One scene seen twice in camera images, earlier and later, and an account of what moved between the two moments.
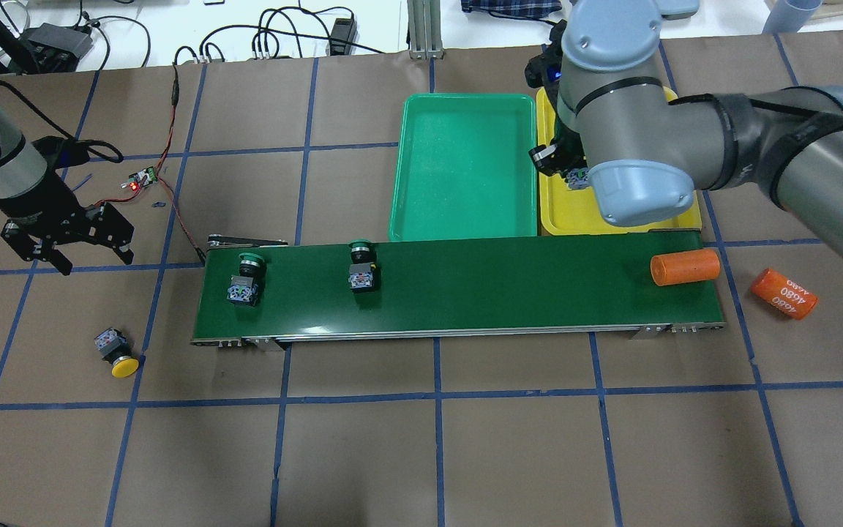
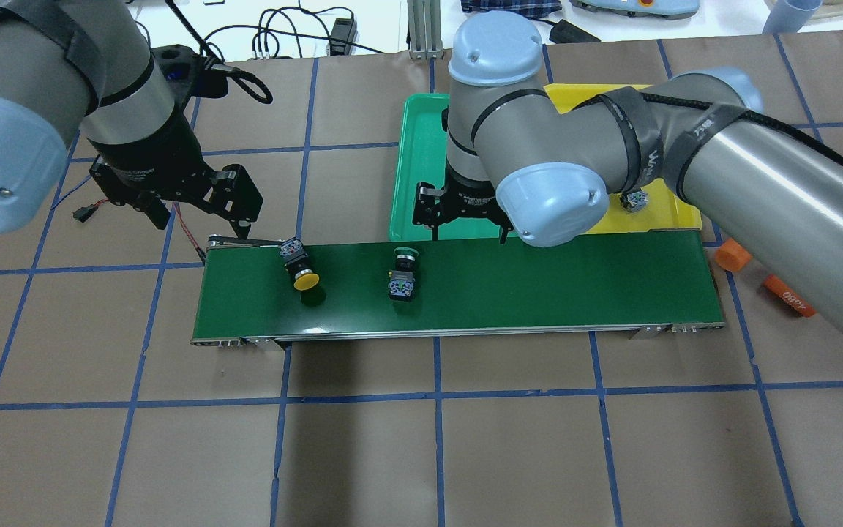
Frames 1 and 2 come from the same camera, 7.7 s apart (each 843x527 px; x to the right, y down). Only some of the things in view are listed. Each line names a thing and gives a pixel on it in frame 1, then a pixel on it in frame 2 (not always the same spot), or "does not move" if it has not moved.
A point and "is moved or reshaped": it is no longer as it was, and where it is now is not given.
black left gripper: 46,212 to 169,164
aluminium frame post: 424,30 does not move
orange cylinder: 686,266 to 732,256
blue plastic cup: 789,16 does not move
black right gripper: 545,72 to 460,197
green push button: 249,285 to 401,282
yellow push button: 578,178 to 634,200
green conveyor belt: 571,286 does not move
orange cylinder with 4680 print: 783,294 is moved or reshaped
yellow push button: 115,350 to 293,252
